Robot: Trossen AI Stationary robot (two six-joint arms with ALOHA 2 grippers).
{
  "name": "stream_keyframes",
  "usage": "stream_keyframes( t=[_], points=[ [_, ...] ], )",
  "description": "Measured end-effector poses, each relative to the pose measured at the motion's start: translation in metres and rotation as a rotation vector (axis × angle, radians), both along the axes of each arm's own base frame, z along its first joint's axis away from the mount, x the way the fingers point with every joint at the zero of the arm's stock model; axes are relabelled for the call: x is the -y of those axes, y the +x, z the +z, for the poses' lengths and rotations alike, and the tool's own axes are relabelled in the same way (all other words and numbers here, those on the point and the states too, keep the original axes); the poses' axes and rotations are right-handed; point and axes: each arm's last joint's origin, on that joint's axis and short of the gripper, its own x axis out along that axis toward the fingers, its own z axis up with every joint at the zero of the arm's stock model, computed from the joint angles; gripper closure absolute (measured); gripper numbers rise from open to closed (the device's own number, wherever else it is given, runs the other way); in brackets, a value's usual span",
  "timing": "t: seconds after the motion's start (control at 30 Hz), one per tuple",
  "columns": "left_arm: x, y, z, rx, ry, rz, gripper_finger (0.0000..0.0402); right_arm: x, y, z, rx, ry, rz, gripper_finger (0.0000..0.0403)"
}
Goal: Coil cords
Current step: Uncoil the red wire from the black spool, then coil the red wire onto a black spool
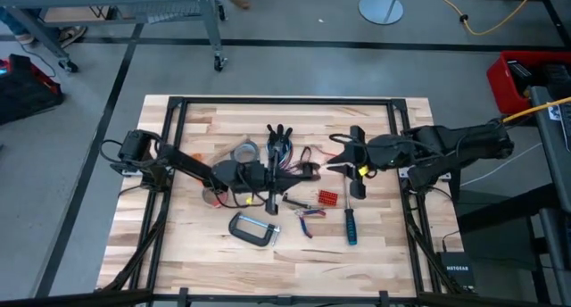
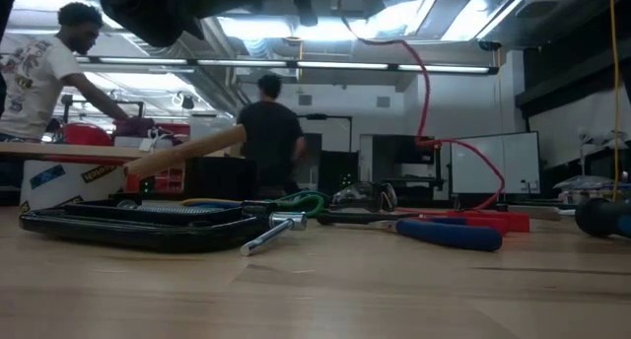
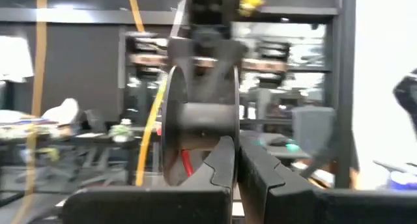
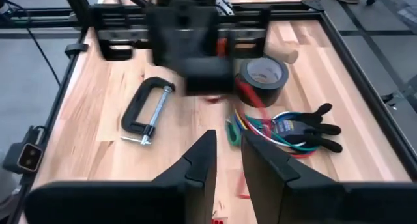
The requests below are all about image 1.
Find small black hand tool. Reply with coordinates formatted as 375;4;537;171
281;192;314;210

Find wooden mallet handle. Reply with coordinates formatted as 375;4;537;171
191;135;250;166

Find red screw bit box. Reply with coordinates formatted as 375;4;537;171
317;189;339;207

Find screwdriver blue black handle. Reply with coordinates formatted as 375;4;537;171
342;172;359;246

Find round grey stand base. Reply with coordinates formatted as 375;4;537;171
358;0;405;26

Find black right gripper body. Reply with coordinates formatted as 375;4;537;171
350;125;418;200

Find black C-clamp silver screw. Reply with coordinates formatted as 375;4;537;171
228;212;282;248

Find black Netgear network switch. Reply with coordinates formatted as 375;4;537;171
435;251;476;293

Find yellow floor extension cable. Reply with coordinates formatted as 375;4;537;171
426;0;542;37

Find white floor cable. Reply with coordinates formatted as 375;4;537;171
459;141;543;187

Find red plastic bin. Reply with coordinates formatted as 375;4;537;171
485;50;571;116

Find thin blue cable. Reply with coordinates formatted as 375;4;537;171
266;137;295;170

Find black table frame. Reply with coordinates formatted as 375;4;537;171
151;95;425;299

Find grey desk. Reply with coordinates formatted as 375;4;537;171
528;86;571;307

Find thick red cord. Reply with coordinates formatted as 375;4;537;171
310;145;339;162

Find hanging yellow power cable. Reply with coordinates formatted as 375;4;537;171
501;96;571;124

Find black storage crate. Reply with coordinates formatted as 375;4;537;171
0;53;65;126

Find pliers blue red handles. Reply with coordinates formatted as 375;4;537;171
294;207;327;240

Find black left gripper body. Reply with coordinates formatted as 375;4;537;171
240;151;281;216

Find grey duct tape roll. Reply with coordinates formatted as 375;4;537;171
230;140;261;165

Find white cardboard box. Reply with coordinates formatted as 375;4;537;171
201;186;229;210

